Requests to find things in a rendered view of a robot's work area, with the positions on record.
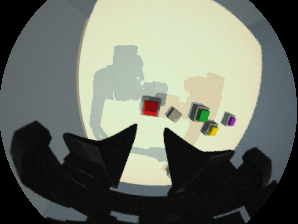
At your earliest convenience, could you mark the green button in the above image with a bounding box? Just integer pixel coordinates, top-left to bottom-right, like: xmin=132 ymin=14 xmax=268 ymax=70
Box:
xmin=189 ymin=104 xmax=210 ymax=123

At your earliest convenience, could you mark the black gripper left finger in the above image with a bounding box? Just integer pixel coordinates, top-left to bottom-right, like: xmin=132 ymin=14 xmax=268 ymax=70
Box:
xmin=63 ymin=123 xmax=138 ymax=189

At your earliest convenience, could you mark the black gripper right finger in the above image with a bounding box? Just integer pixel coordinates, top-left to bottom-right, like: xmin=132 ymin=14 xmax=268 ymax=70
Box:
xmin=164 ymin=127 xmax=234 ymax=193

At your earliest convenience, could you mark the purple button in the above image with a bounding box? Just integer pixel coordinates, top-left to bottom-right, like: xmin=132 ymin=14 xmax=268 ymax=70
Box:
xmin=221 ymin=113 xmax=237 ymax=127

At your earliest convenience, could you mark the yellow button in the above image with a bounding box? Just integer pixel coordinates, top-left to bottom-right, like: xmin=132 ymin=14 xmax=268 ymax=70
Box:
xmin=201 ymin=120 xmax=218 ymax=136

